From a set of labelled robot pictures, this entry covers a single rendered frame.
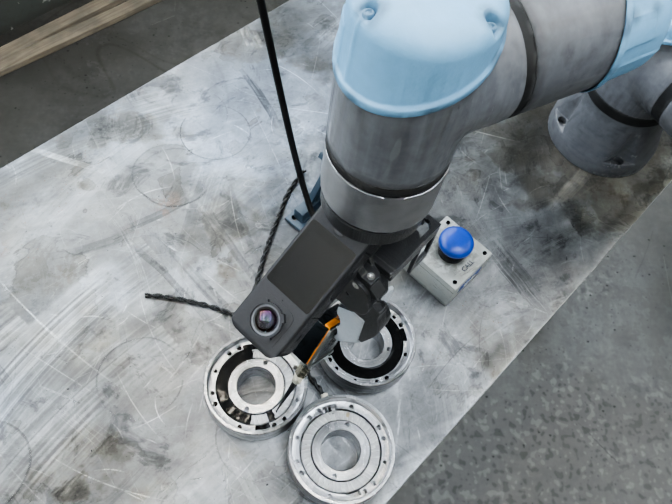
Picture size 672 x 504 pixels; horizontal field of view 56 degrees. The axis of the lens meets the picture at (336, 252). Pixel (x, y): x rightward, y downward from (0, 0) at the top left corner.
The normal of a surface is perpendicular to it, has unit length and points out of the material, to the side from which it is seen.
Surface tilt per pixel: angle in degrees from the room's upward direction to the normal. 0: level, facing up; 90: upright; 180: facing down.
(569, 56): 60
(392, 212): 90
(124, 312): 0
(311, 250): 31
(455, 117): 88
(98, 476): 0
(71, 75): 0
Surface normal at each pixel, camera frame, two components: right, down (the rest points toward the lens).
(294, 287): -0.26, -0.11
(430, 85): 0.04, 0.85
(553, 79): 0.47, 0.66
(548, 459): 0.10, -0.49
